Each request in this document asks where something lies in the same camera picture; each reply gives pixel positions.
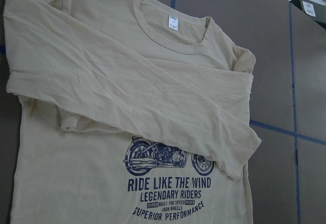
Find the beige long-sleeve printed shirt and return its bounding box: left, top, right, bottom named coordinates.
left=3, top=0, right=261, bottom=223

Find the black power adapter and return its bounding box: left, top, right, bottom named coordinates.
left=290, top=0, right=325, bottom=25

